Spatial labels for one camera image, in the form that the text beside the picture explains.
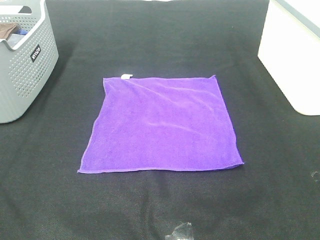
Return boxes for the purple microfiber towel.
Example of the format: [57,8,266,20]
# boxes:
[78,76,244,174]

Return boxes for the clear tape piece bottom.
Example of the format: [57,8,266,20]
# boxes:
[165,222,194,240]

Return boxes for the grey perforated laundry basket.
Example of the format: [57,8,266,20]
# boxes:
[0,0,59,124]

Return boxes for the white plastic bin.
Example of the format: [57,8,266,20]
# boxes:
[257,0,320,116]

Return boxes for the blue grey cloth in basket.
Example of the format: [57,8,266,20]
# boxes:
[6,29,28,48]

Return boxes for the brown cloth in basket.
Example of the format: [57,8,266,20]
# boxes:
[0,22,18,40]

